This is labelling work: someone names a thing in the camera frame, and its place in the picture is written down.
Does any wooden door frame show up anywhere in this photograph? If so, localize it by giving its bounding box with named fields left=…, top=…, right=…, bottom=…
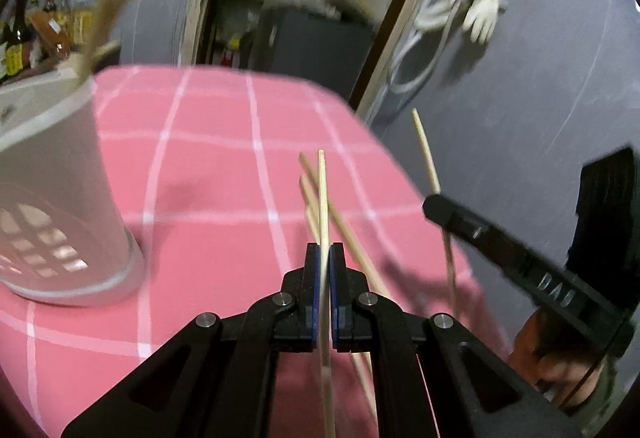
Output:
left=177, top=0, right=447, bottom=120

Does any flattened cardboard box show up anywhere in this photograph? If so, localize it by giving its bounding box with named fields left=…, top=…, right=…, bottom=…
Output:
left=322, top=0, right=383, bottom=28

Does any dark cloth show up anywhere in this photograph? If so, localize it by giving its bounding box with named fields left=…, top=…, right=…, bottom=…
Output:
left=569, top=147, right=640, bottom=280

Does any brown food package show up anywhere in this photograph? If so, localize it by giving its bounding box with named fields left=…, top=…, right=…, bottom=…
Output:
left=29, top=8, right=75, bottom=65

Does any dark bottle yellow label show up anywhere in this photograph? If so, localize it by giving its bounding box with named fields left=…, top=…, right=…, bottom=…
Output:
left=7, top=0, right=38, bottom=74

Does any person's right hand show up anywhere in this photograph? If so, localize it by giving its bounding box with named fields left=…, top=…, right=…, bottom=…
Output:
left=509, top=308, right=603, bottom=415

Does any white plastic utensil holder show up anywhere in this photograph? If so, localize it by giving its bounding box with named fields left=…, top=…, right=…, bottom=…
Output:
left=0, top=67, right=147, bottom=310

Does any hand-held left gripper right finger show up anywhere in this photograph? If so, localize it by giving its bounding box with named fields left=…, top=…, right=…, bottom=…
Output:
left=330, top=242, right=586, bottom=438

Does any black cabinet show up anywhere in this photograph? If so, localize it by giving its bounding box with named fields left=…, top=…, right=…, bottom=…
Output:
left=247, top=6, right=377, bottom=100

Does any white rubber glove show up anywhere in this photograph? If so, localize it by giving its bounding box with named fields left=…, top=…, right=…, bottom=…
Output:
left=462, top=0, right=502, bottom=45
left=417, top=0, right=482, bottom=32

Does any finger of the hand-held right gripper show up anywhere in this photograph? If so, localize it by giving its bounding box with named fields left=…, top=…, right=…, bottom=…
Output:
left=421, top=194, right=532, bottom=275

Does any white shower hose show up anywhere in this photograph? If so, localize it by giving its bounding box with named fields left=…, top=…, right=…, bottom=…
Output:
left=387, top=0, right=467, bottom=95

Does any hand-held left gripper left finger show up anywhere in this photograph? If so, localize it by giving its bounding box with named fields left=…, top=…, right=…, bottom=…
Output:
left=60, top=242, right=321, bottom=438

